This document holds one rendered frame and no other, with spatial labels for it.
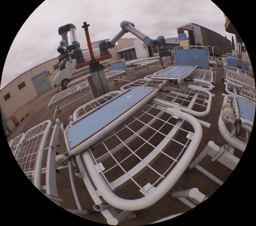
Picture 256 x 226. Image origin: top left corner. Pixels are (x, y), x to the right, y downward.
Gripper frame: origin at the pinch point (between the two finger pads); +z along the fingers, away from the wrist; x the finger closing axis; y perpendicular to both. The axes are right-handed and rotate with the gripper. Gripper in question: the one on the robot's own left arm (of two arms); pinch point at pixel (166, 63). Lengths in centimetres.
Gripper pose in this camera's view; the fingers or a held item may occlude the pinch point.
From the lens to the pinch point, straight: 101.9
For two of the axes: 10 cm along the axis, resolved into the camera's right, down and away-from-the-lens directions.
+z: 2.5, 8.9, 3.7
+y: 7.7, -4.2, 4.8
